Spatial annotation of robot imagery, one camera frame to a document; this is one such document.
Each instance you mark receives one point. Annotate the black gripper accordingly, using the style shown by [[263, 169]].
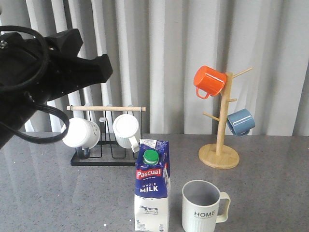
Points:
[[47, 67]]

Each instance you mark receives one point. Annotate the Pascual whole milk carton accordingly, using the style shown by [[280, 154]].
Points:
[[152, 186]]

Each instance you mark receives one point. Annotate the white HOME mug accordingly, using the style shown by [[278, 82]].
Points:
[[203, 206]]

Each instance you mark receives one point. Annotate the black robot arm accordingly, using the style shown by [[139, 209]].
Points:
[[14, 113]]

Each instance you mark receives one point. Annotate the white smiley mug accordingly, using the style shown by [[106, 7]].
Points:
[[82, 135]]

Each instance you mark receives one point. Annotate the white ribbed mug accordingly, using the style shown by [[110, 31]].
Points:
[[127, 132]]

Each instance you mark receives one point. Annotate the grey curtain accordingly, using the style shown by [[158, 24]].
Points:
[[156, 47]]

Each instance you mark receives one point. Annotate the orange enamel mug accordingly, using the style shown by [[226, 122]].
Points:
[[209, 82]]

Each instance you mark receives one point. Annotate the wooden mug tree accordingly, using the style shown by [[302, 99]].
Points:
[[218, 155]]

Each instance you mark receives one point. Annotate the blue enamel mug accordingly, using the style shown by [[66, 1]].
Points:
[[241, 122]]

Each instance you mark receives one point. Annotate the black wire mug rack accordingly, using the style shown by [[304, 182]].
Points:
[[107, 152]]

